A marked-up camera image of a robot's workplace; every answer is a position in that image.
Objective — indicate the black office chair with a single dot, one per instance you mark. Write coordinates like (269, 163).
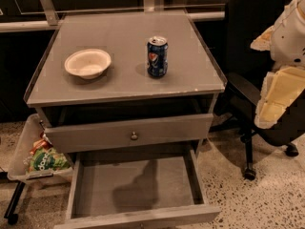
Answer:
(245, 69)

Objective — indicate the grey drawer cabinet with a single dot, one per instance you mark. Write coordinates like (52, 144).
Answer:
(125, 91)

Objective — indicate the grey top drawer with knob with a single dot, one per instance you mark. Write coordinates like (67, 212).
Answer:
(117, 134)

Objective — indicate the green chip bag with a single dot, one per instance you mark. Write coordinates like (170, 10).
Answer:
(47, 159)

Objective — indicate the blue pepsi can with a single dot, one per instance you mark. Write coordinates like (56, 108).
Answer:
(157, 48)

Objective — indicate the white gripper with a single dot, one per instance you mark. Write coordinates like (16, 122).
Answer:
(288, 38)

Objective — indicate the open grey middle drawer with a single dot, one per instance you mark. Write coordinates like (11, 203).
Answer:
(149, 189)

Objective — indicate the metal rail with brackets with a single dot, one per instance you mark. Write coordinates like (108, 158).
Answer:
(38, 15)

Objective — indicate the red snack bag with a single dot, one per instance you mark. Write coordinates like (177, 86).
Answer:
(43, 142)

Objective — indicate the white paper bowl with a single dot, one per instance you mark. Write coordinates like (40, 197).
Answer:
(88, 64)

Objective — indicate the clear plastic bin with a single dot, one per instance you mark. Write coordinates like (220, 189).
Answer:
(19, 165)

